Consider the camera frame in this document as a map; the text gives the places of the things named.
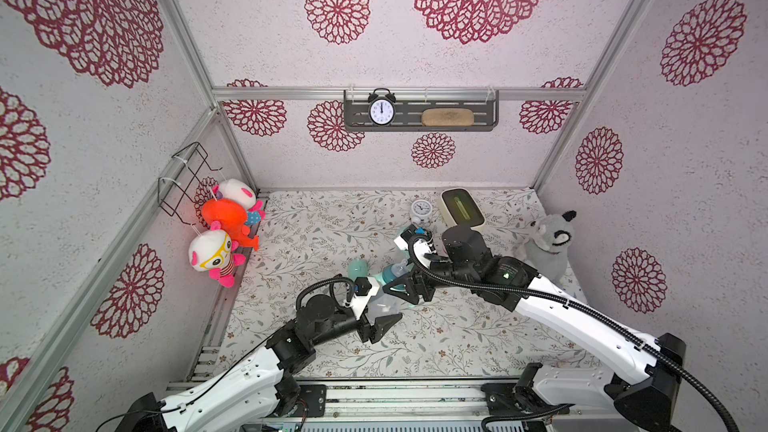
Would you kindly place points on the black wire basket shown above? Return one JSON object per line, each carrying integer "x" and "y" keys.
{"x": 173, "y": 192}

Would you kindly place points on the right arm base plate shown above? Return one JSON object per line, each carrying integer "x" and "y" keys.
{"x": 511, "y": 399}

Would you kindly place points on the floral table mat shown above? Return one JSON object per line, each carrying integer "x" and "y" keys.
{"x": 312, "y": 235}

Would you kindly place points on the black alarm clock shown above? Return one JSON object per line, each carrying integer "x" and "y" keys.
{"x": 381, "y": 106}

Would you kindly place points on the clear bottle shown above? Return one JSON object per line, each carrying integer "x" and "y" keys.
{"x": 383, "y": 304}

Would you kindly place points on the white pink plush top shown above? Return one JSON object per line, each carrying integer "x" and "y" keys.
{"x": 238, "y": 192}

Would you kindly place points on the grey raccoon plush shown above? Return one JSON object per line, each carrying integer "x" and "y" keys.
{"x": 546, "y": 245}

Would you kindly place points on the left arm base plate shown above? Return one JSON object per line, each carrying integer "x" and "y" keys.
{"x": 310, "y": 402}

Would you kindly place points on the cream box green lid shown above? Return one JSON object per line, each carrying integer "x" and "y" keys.
{"x": 458, "y": 207}

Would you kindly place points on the grey wall shelf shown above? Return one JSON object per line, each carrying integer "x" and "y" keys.
{"x": 408, "y": 113}

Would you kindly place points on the white plush yellow glasses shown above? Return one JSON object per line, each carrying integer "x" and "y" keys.
{"x": 214, "y": 253}

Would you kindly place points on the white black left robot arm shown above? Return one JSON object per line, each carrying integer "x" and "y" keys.
{"x": 263, "y": 383}

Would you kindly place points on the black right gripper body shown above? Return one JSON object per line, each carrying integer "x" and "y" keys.
{"x": 417, "y": 286}

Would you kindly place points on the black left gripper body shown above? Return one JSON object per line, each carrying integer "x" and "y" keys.
{"x": 345, "y": 323}

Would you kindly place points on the orange red plush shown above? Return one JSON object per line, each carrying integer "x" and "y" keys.
{"x": 227, "y": 215}

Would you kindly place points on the mint cap with handle ring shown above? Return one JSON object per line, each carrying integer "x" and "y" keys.
{"x": 357, "y": 268}

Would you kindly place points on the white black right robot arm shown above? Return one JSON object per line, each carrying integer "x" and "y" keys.
{"x": 639, "y": 375}

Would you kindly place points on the white small alarm clock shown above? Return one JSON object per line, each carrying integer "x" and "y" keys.
{"x": 421, "y": 211}

